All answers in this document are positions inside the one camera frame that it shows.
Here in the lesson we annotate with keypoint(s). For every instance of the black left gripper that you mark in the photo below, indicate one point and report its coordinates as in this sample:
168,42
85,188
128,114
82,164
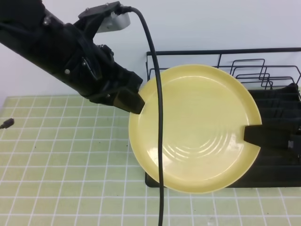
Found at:
93,72

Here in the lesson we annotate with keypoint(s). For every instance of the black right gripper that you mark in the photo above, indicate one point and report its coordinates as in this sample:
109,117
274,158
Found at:
273,137

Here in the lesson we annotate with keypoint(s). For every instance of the yellow round plate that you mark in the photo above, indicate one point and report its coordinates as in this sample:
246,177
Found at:
205,111

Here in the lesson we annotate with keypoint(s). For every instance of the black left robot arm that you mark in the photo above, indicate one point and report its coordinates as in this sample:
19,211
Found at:
68,53

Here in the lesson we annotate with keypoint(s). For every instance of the black drip tray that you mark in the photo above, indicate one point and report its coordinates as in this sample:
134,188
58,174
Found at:
275,167

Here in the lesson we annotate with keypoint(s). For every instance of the black wire dish rack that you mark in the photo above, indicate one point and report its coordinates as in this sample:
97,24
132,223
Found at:
248,71

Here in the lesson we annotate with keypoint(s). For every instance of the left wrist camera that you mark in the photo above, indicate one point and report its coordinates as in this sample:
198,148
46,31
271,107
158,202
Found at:
103,18

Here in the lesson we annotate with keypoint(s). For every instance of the black cable plug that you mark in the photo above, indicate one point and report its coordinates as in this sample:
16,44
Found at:
7,123

